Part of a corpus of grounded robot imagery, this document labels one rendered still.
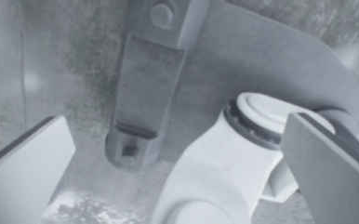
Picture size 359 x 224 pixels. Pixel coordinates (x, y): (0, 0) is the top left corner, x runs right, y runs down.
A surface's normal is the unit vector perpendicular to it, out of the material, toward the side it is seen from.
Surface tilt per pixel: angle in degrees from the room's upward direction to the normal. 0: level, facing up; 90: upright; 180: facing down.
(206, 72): 0
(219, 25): 0
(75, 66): 0
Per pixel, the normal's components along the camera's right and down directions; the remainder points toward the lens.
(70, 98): -0.06, 0.54
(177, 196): 0.29, -0.80
